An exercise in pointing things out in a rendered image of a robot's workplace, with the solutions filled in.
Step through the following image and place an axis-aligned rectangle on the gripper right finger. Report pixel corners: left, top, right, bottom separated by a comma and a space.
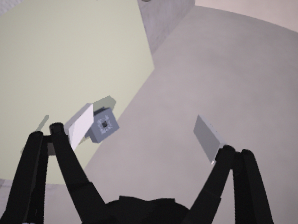
181, 114, 274, 224

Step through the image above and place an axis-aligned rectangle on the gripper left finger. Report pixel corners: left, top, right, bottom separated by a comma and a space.
0, 103, 120, 224

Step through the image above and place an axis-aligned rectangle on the grey sloped panel with square hole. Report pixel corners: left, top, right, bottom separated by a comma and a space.
85, 107, 119, 143

